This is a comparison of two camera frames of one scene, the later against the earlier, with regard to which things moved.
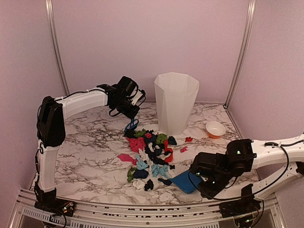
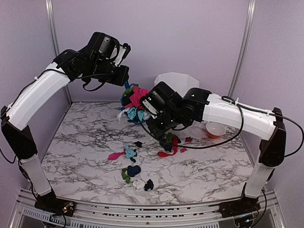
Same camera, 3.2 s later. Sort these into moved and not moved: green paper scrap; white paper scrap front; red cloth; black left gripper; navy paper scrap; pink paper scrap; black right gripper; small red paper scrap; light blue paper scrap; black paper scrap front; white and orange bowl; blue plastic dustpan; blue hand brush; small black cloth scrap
Moved: navy paper scrap; black left gripper; blue hand brush; black right gripper; red cloth; blue plastic dustpan; light blue paper scrap; small black cloth scrap; pink paper scrap; green paper scrap
Not moved: white and orange bowl; white paper scrap front; black paper scrap front; small red paper scrap
